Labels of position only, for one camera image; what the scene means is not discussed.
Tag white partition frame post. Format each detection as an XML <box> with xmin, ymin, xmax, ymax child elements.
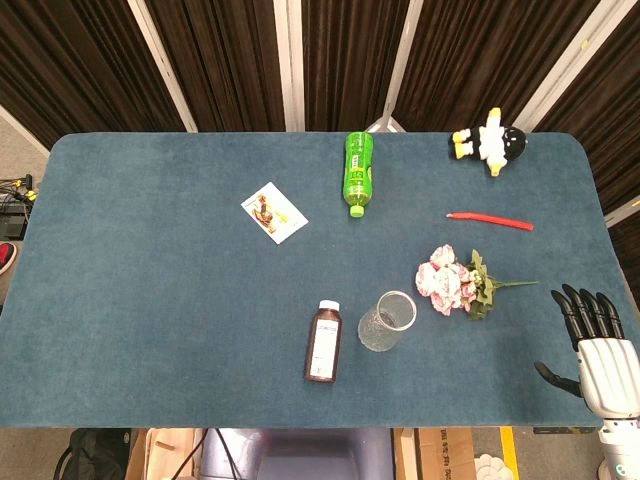
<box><xmin>604</xmin><ymin>194</ymin><xmax>640</xmax><ymax>224</ymax></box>
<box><xmin>366</xmin><ymin>0</ymin><xmax>426</xmax><ymax>134</ymax></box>
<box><xmin>514</xmin><ymin>0</ymin><xmax>601</xmax><ymax>132</ymax></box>
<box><xmin>127</xmin><ymin>0</ymin><xmax>199</xmax><ymax>134</ymax></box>
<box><xmin>272</xmin><ymin>0</ymin><xmax>306</xmax><ymax>133</ymax></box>

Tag light wooden box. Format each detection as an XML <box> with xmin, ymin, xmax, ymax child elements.
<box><xmin>124</xmin><ymin>428</ymin><xmax>206</xmax><ymax>480</ymax></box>

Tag black bag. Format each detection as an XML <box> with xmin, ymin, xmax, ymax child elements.
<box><xmin>53</xmin><ymin>428</ymin><xmax>132</xmax><ymax>480</ymax></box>

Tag blue felt table cloth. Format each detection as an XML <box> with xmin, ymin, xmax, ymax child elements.
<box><xmin>0</xmin><ymin>131</ymin><xmax>632</xmax><ymax>431</ymax></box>

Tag purple robot base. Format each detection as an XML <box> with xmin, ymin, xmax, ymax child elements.
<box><xmin>199</xmin><ymin>428</ymin><xmax>396</xmax><ymax>480</ymax></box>

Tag white picture card packet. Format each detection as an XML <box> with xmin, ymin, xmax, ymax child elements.
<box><xmin>240</xmin><ymin>181</ymin><xmax>310</xmax><ymax>246</ymax></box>

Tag brown bottle white label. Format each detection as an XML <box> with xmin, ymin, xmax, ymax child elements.
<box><xmin>302</xmin><ymin>299</ymin><xmax>345</xmax><ymax>385</ymax></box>

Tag black cable bundle yellow plugs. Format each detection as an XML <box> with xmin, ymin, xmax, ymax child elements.
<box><xmin>0</xmin><ymin>173</ymin><xmax>39</xmax><ymax>206</ymax></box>

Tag pink artificial flower bouquet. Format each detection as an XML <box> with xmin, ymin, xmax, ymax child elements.
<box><xmin>414</xmin><ymin>243</ymin><xmax>540</xmax><ymax>321</ymax></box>

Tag brown cardboard box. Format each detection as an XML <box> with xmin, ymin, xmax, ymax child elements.
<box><xmin>394</xmin><ymin>428</ymin><xmax>476</xmax><ymax>480</ymax></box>

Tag black white penguin plush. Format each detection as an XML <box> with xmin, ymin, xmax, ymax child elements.
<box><xmin>451</xmin><ymin>107</ymin><xmax>530</xmax><ymax>178</ymax></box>

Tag clear textured glass vase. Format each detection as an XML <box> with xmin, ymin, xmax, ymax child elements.
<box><xmin>357</xmin><ymin>290</ymin><xmax>419</xmax><ymax>353</ymax></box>

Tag green plastic drink bottle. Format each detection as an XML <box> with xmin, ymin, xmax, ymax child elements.
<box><xmin>342</xmin><ymin>131</ymin><xmax>376</xmax><ymax>219</ymax></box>

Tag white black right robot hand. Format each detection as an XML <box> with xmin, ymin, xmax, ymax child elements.
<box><xmin>533</xmin><ymin>283</ymin><xmax>640</xmax><ymax>420</ymax></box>

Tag red shoe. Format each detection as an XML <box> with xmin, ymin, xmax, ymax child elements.
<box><xmin>0</xmin><ymin>242</ymin><xmax>19</xmax><ymax>275</ymax></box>

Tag red stick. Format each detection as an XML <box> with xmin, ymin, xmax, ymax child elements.
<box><xmin>446</xmin><ymin>210</ymin><xmax>535</xmax><ymax>233</ymax></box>

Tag yellow floor tape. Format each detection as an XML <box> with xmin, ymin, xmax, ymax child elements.
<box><xmin>499</xmin><ymin>426</ymin><xmax>517</xmax><ymax>480</ymax></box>

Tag black power box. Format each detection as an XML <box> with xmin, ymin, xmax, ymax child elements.
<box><xmin>0</xmin><ymin>202</ymin><xmax>29</xmax><ymax>240</ymax></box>

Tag dark brown curtain panel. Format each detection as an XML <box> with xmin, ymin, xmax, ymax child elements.
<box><xmin>534</xmin><ymin>0</ymin><xmax>640</xmax><ymax>261</ymax></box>
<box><xmin>394</xmin><ymin>0</ymin><xmax>589</xmax><ymax>134</ymax></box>
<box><xmin>143</xmin><ymin>0</ymin><xmax>289</xmax><ymax>133</ymax></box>
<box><xmin>0</xmin><ymin>0</ymin><xmax>187</xmax><ymax>151</ymax></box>
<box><xmin>299</xmin><ymin>0</ymin><xmax>414</xmax><ymax>133</ymax></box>

